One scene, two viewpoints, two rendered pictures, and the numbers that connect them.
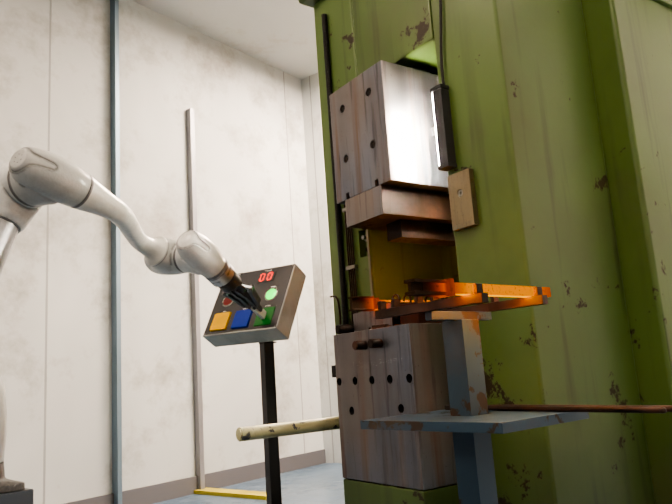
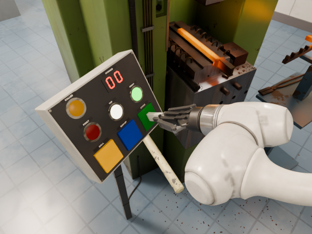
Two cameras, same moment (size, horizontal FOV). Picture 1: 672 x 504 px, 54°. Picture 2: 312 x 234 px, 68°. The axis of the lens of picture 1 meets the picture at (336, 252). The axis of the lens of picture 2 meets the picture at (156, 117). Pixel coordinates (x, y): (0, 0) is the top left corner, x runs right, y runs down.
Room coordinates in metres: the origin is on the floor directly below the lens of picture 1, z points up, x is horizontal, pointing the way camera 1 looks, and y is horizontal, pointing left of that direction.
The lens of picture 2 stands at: (2.24, 0.81, 1.62)
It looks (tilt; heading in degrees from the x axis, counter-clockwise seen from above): 48 degrees down; 276
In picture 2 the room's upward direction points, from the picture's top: straight up
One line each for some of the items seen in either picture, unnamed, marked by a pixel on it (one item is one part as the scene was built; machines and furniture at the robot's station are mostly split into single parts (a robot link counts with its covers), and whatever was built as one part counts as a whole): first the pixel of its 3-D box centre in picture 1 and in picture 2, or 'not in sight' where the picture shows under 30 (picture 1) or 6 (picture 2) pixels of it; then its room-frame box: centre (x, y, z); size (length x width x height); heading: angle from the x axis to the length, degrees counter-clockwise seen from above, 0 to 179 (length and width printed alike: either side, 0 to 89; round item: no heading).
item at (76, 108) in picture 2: not in sight; (76, 108); (2.50, 0.40, 1.16); 0.05 x 0.03 x 0.04; 35
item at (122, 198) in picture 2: (271, 448); (119, 178); (2.48, 0.28, 0.54); 0.04 x 0.04 x 1.08; 35
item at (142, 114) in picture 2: (265, 317); (147, 116); (2.33, 0.27, 1.00); 0.07 x 0.05 x 0.07; 60
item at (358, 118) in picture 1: (414, 139); not in sight; (2.16, -0.29, 1.56); 0.42 x 0.39 x 0.40; 125
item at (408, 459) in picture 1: (443, 397); (189, 83); (2.15, -0.31, 0.69); 0.56 x 0.38 x 0.45; 125
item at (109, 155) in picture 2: (221, 322); (108, 155); (2.43, 0.44, 1.01); 0.07 x 0.05 x 0.07; 60
